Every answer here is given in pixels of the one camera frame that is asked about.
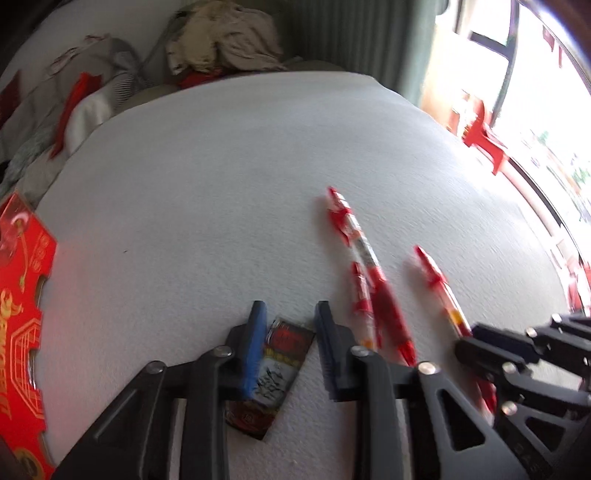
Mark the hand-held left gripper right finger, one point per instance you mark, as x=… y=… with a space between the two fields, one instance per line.
x=327 y=350

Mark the red cardboard box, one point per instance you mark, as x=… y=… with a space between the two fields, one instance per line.
x=23 y=314

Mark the red plastic chair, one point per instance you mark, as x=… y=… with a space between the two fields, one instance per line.
x=482 y=134

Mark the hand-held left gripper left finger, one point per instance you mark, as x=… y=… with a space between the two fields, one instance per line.
x=256 y=346

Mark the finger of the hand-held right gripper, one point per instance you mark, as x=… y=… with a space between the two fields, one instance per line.
x=563 y=332
x=496 y=339

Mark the long red pen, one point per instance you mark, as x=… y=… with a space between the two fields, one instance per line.
x=388 y=304

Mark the dark window frame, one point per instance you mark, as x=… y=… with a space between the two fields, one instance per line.
x=508 y=60

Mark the red and black pack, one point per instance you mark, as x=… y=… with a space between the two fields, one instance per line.
x=277 y=378

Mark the red cloth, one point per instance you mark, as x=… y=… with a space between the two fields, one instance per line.
x=74 y=104

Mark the white pillow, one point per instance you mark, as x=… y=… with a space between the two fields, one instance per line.
x=90 y=120

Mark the green curtain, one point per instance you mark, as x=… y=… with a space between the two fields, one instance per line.
x=360 y=41

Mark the red pen with yellow band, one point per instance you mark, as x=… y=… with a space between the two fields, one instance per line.
x=438 y=281

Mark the short red pen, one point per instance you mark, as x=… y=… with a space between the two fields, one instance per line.
x=362 y=295

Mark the white foam table cover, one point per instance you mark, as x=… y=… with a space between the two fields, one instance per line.
x=207 y=207

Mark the pile of beige clothes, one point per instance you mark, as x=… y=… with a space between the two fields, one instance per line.
x=231 y=37

